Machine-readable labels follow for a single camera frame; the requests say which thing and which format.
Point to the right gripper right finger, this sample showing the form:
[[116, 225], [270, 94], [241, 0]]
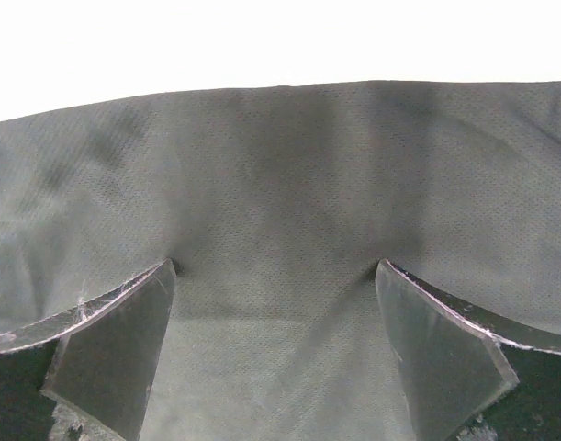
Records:
[[468, 373]]

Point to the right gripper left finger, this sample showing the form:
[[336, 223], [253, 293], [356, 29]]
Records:
[[86, 373]]

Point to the black t shirt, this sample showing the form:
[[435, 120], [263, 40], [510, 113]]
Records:
[[277, 204]]

